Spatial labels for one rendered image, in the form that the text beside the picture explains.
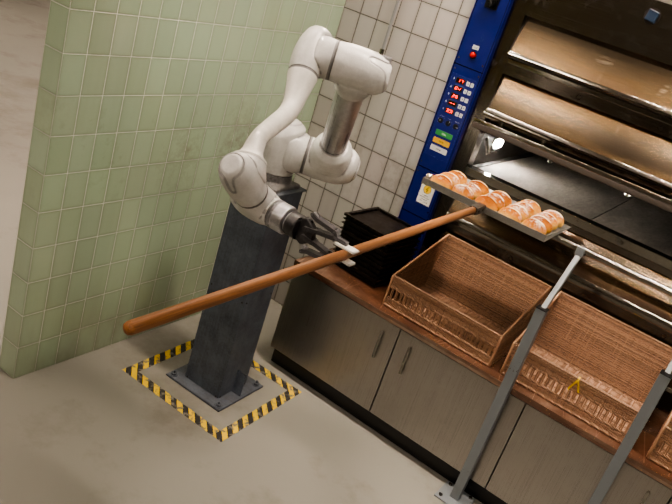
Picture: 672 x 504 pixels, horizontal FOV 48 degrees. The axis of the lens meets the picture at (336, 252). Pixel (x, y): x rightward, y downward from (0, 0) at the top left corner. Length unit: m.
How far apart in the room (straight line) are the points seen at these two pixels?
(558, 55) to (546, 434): 1.58
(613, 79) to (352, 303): 1.45
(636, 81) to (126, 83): 2.02
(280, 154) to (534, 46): 1.23
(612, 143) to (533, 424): 1.21
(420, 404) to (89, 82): 1.86
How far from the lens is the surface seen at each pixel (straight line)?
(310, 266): 1.93
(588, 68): 3.39
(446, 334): 3.22
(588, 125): 3.41
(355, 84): 2.47
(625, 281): 3.44
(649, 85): 3.34
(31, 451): 3.02
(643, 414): 2.94
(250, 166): 2.07
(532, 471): 3.23
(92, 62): 2.86
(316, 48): 2.46
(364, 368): 3.42
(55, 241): 3.08
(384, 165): 3.79
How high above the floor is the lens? 1.99
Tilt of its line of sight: 23 degrees down
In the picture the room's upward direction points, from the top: 18 degrees clockwise
